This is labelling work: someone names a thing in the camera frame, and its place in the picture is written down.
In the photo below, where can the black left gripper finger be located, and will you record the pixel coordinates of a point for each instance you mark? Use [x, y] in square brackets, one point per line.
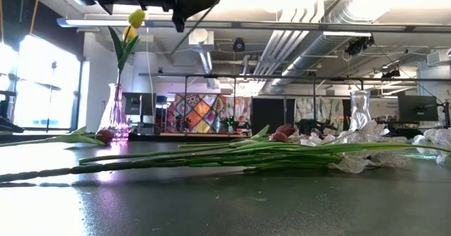
[194, 5]

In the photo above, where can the yellow artificial tulip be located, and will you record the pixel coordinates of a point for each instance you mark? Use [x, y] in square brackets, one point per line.
[129, 34]
[136, 18]

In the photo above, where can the white artificial flower bunch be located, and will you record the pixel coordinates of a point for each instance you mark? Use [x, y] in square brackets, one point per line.
[352, 165]
[440, 137]

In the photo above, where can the black monitor on arm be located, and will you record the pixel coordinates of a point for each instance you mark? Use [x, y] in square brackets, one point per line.
[417, 107]

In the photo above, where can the black background robot arm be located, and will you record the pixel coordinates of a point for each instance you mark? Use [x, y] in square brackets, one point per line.
[310, 125]
[230, 125]

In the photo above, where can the pink glass vase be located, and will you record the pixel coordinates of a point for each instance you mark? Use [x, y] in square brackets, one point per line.
[114, 123]

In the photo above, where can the plain clear glass vase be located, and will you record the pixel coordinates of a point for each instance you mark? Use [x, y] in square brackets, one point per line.
[360, 104]

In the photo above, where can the white round ceiling lamp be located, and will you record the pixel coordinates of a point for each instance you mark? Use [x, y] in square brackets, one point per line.
[200, 36]

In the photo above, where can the grey overhead crossbar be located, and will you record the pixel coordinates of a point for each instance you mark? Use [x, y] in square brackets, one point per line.
[282, 25]

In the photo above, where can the colourful patchwork quilt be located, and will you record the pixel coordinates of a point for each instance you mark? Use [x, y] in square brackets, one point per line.
[201, 112]

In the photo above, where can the black monitor on stand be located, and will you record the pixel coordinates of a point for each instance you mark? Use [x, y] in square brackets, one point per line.
[135, 104]

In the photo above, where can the floral print curtain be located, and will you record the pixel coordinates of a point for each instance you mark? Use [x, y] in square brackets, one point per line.
[241, 109]

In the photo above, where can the black partition panel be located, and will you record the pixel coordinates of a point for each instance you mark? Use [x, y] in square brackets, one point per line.
[271, 114]

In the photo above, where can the bright window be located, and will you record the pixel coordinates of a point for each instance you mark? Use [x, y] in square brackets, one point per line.
[42, 88]

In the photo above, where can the leaf print curtain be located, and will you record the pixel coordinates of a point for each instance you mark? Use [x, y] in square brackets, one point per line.
[317, 109]

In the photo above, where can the black ceiling camera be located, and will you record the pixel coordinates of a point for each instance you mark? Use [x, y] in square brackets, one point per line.
[239, 46]

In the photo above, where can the black rack frame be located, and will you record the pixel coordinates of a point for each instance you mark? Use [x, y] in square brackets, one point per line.
[246, 75]

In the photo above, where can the silver ventilation duct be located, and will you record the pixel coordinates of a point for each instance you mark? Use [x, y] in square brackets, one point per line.
[299, 53]

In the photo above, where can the black hanging camera rig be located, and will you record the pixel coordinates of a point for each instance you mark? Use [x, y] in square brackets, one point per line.
[359, 46]

